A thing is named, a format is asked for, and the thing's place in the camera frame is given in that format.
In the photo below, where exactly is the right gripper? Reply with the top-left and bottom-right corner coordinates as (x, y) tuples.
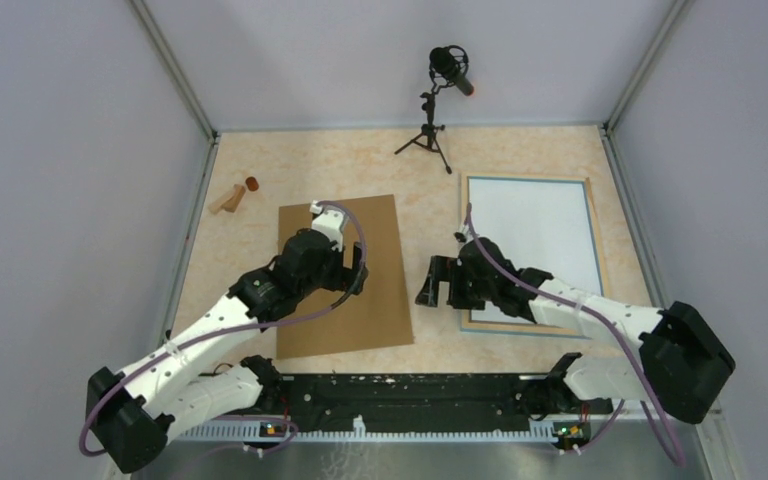
(416, 255), (496, 311)

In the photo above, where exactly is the brown backing board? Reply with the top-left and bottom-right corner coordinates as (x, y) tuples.
(276, 195), (414, 360)

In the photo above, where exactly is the hot air balloon photo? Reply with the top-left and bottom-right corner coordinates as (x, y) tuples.
(466, 177), (604, 326)

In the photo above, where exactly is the wooden picture frame blue edge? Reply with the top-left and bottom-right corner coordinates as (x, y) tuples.
(458, 173), (611, 340)

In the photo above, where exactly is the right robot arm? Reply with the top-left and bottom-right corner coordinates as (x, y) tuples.
(415, 237), (736, 424)

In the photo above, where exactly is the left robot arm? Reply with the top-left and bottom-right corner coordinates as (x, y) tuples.
(77, 226), (368, 474)

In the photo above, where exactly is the small brown cylinder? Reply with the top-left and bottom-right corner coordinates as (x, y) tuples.
(245, 176), (260, 192)

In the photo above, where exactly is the wooden block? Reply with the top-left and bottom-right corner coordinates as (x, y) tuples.
(208, 186), (234, 215)
(221, 184), (247, 213)

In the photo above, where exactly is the black microphone on tripod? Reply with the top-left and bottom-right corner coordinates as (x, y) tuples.
(394, 45), (475, 175)

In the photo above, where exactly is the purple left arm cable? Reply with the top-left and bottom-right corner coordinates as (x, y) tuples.
(79, 200), (369, 458)

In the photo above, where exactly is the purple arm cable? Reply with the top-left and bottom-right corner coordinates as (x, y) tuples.
(463, 201), (688, 467)
(79, 200), (369, 458)

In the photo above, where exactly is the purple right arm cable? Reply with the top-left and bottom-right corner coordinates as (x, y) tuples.
(463, 201), (688, 467)

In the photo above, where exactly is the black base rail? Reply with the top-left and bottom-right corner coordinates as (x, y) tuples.
(261, 373), (614, 433)

